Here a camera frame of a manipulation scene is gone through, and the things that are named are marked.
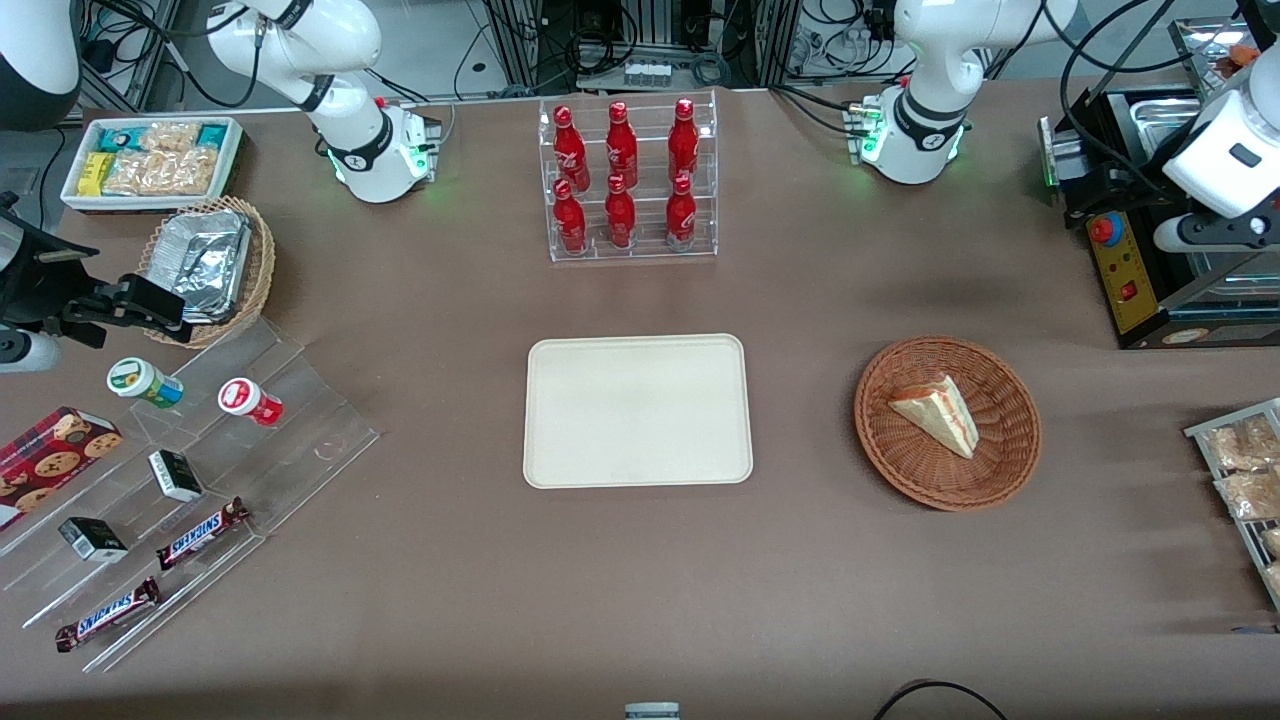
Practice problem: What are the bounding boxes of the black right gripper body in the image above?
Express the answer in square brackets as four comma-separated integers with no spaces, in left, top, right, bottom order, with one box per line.
[0,193,113,349]

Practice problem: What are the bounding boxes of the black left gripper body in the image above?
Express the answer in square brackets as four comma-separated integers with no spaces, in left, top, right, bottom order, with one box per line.
[1118,160,1197,227]

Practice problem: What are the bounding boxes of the triangle sandwich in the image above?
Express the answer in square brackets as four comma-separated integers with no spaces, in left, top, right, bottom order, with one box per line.
[889,374,980,460]

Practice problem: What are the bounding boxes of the oval wicker basket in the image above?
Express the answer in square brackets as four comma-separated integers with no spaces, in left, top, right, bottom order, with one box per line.
[138,196,277,350]

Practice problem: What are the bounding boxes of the metal tray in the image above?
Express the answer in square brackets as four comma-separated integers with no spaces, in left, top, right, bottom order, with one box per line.
[1168,14,1280,101]

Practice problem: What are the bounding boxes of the round brown wicker basket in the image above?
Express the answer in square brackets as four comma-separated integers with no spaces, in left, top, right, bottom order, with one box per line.
[854,336,1043,513]

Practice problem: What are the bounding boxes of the tray of packaged snacks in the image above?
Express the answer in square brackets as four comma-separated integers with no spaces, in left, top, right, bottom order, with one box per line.
[1184,397,1280,613]

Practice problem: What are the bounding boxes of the cream plastic tray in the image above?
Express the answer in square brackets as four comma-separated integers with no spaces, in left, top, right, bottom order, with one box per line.
[523,333,754,490]

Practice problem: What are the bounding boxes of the green lid cup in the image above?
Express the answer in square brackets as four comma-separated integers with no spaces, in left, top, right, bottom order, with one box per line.
[107,357,185,410]

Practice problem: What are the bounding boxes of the stacked foil containers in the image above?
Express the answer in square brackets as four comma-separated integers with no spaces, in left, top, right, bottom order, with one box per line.
[152,209,253,325]

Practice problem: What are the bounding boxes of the black machine with yellow panel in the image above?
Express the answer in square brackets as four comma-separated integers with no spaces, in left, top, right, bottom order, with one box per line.
[1038,87,1280,352]

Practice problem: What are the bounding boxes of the white snack bin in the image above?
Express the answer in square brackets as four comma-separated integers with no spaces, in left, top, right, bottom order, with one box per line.
[60,116,245,214]

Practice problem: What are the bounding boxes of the red lid cup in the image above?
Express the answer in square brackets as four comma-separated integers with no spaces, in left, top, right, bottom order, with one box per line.
[218,377,285,428]

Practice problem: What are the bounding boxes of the large clear cracker bag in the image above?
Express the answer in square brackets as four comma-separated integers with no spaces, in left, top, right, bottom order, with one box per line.
[103,148,219,197]

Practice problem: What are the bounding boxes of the small black box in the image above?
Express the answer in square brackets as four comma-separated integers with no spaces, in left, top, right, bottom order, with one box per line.
[148,449,205,504]
[58,516,130,564]

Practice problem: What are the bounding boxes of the clear acrylic stepped display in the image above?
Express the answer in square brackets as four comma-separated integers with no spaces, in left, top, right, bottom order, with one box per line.
[0,314,382,674]

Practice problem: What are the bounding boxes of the small clear cracker bag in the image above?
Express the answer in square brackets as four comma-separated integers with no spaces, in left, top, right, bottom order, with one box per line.
[140,121,204,153]

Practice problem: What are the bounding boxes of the red cookie box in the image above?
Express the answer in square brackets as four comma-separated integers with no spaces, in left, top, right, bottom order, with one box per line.
[0,405,124,533]

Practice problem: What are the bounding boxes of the snickers bar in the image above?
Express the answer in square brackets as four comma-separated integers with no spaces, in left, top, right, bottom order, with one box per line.
[54,576,164,654]
[155,496,252,572]

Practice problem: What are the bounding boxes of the clear snack bag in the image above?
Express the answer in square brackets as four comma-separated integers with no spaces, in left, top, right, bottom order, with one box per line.
[1213,469,1280,522]
[1203,414,1280,473]

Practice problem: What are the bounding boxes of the red cola bottle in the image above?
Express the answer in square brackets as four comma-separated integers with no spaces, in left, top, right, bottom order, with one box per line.
[665,172,698,247]
[667,97,701,182]
[553,106,590,193]
[604,174,638,250]
[605,101,640,189]
[553,179,589,254]

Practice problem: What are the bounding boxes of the clear acrylic bottle rack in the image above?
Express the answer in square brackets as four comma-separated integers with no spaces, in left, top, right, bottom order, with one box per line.
[538,89,720,264]

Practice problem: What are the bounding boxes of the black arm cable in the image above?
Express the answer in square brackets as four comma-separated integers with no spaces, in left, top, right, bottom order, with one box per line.
[1058,0,1205,191]

